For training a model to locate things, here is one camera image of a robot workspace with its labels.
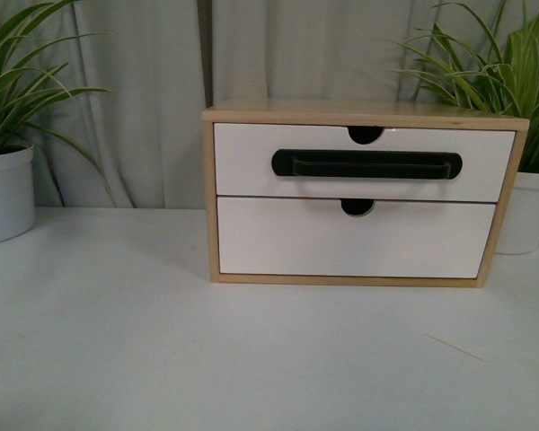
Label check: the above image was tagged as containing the white drawer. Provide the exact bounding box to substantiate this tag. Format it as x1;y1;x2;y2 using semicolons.
217;197;495;278
214;123;515;202

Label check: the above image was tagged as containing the grey backdrop curtain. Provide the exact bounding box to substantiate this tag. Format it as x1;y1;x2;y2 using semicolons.
0;0;539;210

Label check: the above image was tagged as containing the left white plant pot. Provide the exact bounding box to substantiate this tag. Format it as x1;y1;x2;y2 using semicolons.
0;148;35;242

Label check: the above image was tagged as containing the right green spider plant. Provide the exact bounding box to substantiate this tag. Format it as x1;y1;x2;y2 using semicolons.
398;2;539;173

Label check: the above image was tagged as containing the green spider plant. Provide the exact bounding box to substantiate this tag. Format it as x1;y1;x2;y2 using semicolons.
398;2;539;173
0;1;104;172

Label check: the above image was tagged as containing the left green spider plant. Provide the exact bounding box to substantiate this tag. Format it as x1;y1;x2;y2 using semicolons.
0;1;104;172

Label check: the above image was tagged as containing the wooden two-drawer cabinet frame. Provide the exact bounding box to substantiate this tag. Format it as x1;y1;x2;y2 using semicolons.
202;99;529;287

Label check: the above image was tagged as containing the black drawer handle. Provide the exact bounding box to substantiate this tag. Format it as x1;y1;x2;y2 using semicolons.
271;149;463;180

